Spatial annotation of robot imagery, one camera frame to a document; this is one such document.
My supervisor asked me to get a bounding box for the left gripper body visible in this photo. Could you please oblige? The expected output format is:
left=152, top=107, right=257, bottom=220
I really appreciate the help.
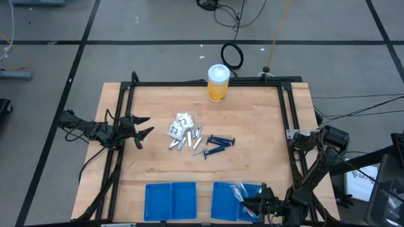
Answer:
left=118, top=110, right=145, bottom=150

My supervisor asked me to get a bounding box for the thin black floor cable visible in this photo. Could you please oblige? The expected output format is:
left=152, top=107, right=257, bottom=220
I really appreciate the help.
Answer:
left=317, top=95, right=404, bottom=125
left=311, top=93, right=404, bottom=100

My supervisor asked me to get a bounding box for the long yellow cable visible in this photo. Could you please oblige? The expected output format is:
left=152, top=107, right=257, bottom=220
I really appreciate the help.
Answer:
left=266, top=0, right=293, bottom=69

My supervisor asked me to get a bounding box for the black cable bundle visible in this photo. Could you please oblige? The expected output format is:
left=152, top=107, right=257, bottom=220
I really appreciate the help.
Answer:
left=196, top=0, right=269, bottom=29

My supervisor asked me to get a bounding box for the black plastic bin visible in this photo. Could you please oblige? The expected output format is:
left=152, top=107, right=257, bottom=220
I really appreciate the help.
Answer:
left=365, top=153, right=404, bottom=227

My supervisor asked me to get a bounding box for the black aluminium table frame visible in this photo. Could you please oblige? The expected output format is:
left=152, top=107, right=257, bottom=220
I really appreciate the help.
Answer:
left=71, top=71, right=341, bottom=226

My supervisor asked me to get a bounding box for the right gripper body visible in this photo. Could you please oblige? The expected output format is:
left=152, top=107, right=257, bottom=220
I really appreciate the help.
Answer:
left=257, top=182, right=287, bottom=221

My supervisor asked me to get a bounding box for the white and blue toothbrush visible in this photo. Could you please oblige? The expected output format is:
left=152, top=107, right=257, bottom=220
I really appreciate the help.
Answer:
left=238, top=181, right=250, bottom=199

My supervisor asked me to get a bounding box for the white bottle with yellow label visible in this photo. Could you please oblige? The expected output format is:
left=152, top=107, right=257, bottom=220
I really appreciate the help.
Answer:
left=207, top=64, right=231, bottom=103

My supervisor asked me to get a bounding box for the white printed cardboard box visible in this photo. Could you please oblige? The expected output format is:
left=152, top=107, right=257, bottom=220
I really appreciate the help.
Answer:
left=345, top=165, right=379, bottom=202

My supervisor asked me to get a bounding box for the long black power cable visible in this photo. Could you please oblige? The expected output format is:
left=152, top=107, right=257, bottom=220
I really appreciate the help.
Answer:
left=220, top=0, right=247, bottom=71

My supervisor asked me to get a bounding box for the black caster foot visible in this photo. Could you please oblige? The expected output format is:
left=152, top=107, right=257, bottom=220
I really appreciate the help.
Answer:
left=0, top=98, right=13, bottom=115

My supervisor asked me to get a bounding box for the thin white cable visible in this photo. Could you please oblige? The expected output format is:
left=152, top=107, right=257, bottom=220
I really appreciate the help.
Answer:
left=0, top=0, right=15, bottom=61

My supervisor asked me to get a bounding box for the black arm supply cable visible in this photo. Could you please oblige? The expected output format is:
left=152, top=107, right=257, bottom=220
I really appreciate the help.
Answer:
left=78, top=146, right=107, bottom=185

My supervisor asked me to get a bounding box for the grey metal base bar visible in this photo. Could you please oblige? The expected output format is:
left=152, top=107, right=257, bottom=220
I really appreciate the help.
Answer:
left=11, top=0, right=66, bottom=6
left=0, top=70, right=32, bottom=81

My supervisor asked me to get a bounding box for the black metal bar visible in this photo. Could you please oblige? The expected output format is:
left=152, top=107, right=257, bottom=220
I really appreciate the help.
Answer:
left=328, top=145, right=395, bottom=177

